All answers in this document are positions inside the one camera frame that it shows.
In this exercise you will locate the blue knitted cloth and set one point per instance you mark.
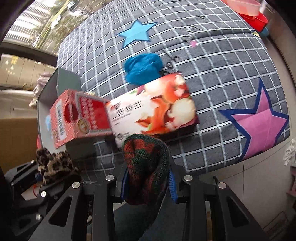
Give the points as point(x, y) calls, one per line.
point(143, 68)

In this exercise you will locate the dark red knitted hat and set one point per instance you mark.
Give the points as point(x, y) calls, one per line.
point(148, 161)

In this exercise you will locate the pale pink cloth pile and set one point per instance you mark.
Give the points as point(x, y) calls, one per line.
point(41, 82)

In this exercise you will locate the pink plastic basin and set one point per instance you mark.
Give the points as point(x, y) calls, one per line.
point(244, 7)

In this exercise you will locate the leopard print scrunchie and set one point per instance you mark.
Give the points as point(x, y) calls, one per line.
point(54, 166)

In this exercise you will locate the red cardboard box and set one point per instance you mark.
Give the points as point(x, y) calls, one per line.
point(77, 115)

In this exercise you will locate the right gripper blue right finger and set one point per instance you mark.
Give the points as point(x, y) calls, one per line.
point(172, 186)

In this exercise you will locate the red plastic basin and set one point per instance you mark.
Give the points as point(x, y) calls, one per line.
point(257, 22)

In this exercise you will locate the blue plastic basin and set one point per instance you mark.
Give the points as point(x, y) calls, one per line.
point(264, 32)

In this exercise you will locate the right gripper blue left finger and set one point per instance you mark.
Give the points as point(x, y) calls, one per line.
point(123, 185)

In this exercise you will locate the floral tissue pack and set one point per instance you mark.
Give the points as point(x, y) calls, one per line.
point(155, 108)

